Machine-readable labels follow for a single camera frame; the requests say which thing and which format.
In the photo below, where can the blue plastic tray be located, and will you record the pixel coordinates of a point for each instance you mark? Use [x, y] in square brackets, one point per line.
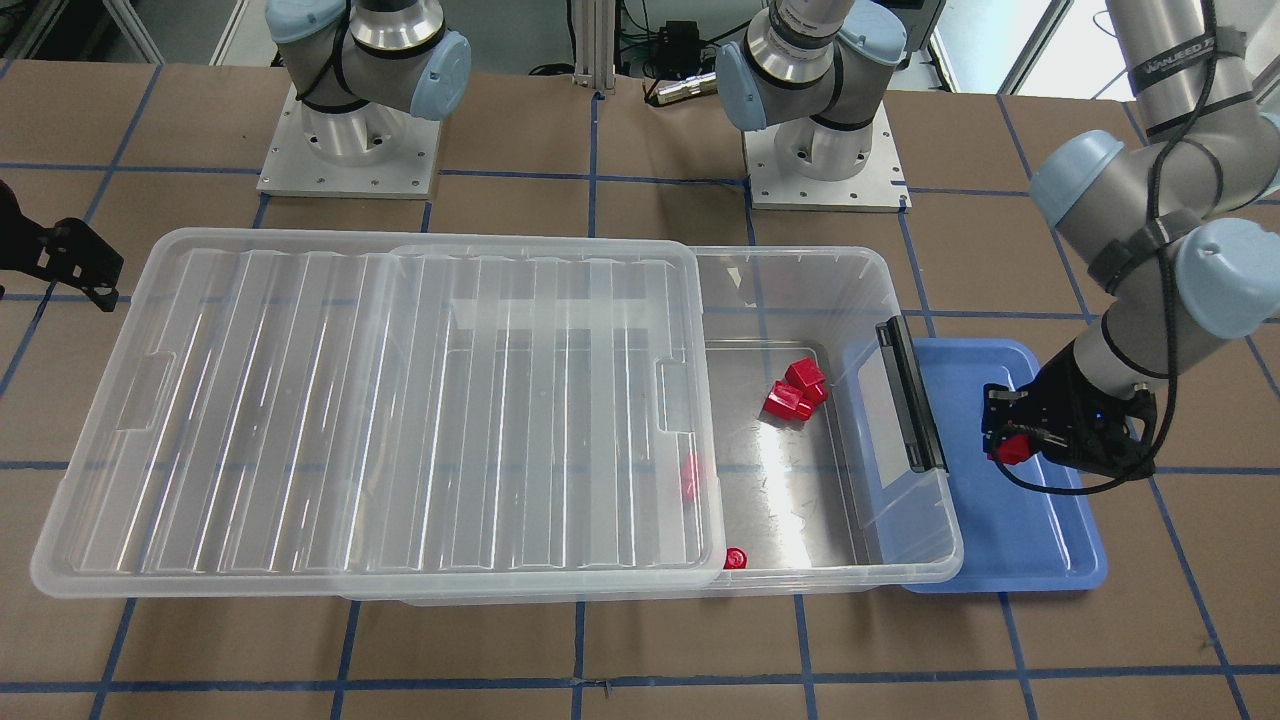
[1015, 540]

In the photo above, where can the clear plastic storage box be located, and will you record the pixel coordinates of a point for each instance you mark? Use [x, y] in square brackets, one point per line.
[550, 419]

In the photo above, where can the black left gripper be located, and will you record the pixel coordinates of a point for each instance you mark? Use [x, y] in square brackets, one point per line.
[1072, 402]

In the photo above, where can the black power adapter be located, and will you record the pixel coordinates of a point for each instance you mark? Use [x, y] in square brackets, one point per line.
[678, 44]

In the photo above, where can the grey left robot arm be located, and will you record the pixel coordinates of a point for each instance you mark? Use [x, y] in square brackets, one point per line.
[1156, 225]

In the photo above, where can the black box latch handle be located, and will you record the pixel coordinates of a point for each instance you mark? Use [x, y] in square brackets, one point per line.
[912, 395]

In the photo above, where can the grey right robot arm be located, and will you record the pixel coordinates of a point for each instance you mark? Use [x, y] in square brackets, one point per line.
[362, 72]

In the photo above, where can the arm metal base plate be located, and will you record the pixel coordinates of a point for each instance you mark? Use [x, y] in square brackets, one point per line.
[801, 166]
[371, 153]

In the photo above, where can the clear plastic box lid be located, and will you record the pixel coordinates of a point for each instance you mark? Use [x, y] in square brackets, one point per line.
[214, 456]

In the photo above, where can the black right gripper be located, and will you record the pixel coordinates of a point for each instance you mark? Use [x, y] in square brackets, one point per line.
[60, 254]

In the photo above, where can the aluminium frame post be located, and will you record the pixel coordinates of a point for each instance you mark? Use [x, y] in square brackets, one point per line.
[594, 30]

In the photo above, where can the red block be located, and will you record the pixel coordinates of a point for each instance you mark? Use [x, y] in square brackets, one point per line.
[805, 374]
[735, 559]
[1013, 450]
[787, 403]

